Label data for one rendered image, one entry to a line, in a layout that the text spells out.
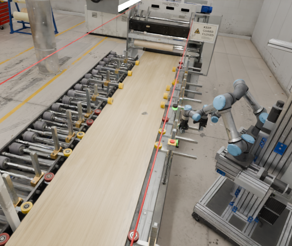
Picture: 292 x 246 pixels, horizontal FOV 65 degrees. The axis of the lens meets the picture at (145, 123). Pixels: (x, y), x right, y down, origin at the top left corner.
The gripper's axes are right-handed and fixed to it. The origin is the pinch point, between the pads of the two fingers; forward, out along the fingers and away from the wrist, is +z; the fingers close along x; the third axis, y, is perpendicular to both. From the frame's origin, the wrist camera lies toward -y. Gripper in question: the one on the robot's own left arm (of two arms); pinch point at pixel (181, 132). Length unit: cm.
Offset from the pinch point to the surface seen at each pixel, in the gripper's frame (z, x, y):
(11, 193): -6, -151, 77
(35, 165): -5, -141, 48
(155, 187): 31, -34, 49
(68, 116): -16, -120, -8
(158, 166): 31.0, -26.1, 21.5
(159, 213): 23, -37, 83
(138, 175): 3, -54, 58
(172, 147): -26, -27, 53
